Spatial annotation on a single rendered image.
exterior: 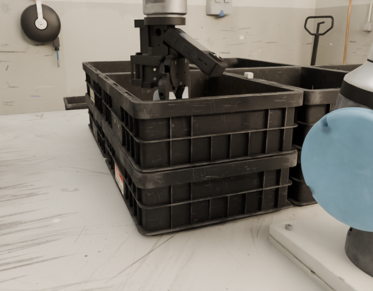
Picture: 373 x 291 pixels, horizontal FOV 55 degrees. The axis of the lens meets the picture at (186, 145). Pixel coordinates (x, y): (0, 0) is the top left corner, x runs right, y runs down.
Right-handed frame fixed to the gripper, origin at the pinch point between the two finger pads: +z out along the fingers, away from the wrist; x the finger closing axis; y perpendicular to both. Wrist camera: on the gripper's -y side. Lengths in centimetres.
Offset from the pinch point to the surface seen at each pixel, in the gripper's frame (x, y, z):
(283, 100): -3.0, -18.3, -6.9
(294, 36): -447, 50, -12
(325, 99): -9.3, -24.4, -6.4
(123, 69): -50, 46, -5
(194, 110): 8.3, -7.2, -6.3
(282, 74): -49, -9, -6
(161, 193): 11.2, -2.7, 7.0
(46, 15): -214, 244, -33
